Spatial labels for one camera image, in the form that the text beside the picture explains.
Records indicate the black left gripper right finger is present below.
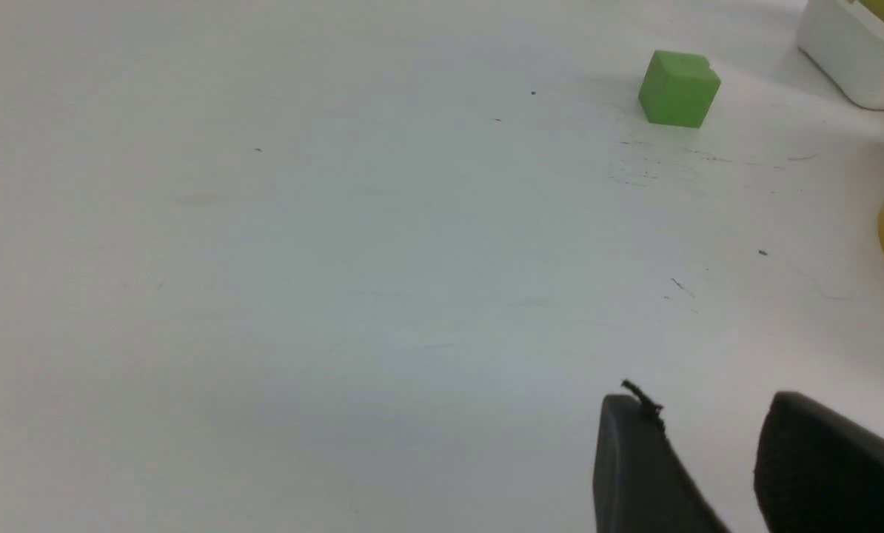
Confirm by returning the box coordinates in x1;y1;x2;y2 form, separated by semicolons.
754;392;884;532

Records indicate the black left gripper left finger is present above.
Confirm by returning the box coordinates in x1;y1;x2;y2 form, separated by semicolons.
593;379;729;532

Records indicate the green cube block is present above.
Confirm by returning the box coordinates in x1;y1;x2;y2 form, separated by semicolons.
638;50;722;129

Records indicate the green lidded white storage box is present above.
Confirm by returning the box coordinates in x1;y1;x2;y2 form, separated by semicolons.
797;1;884;110

